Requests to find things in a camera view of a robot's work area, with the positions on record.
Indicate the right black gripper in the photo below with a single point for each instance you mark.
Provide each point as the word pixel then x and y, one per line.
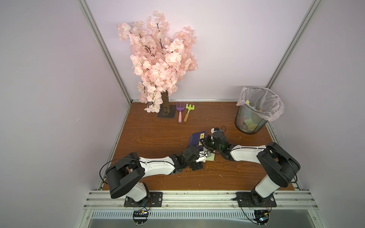
pixel 211 143

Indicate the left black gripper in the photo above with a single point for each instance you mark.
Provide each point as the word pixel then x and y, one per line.
pixel 197 166

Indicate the dark blue paperback book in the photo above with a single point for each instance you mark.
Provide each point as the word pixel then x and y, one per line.
pixel 195 140

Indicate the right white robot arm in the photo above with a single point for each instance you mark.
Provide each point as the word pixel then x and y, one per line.
pixel 280 167

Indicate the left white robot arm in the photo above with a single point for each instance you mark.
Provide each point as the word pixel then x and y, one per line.
pixel 124 176

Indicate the green sticky note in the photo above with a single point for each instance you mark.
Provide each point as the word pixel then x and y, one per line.
pixel 210 158

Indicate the green toy garden rake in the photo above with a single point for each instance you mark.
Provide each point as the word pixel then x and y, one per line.
pixel 189 107

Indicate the purple toy garden fork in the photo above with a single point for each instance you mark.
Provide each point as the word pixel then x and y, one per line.
pixel 180 107

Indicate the mesh waste bin with liner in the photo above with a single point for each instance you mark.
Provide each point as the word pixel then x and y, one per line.
pixel 257 106

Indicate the left circuit board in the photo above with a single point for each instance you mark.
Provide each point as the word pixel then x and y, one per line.
pixel 140 217

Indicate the circuit board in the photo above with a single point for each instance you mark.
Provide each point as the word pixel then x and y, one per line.
pixel 140 217
pixel 261 217

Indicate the right circuit board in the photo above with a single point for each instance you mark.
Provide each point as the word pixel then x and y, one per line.
pixel 261 217

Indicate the pink artificial blossom tree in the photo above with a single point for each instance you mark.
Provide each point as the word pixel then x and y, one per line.
pixel 158 60

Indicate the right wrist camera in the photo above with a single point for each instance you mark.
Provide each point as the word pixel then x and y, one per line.
pixel 213 130

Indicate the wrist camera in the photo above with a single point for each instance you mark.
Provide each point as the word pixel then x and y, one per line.
pixel 213 130
pixel 202 157

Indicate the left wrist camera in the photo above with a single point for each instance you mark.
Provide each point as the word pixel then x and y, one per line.
pixel 202 157

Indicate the dark metal tree base plate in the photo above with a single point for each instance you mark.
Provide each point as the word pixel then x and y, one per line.
pixel 163 112

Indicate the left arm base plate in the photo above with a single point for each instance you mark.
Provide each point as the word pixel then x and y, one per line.
pixel 153 199

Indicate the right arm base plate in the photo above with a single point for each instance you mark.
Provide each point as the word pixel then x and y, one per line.
pixel 252 200

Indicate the aluminium front rail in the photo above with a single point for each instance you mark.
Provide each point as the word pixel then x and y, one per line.
pixel 196 204

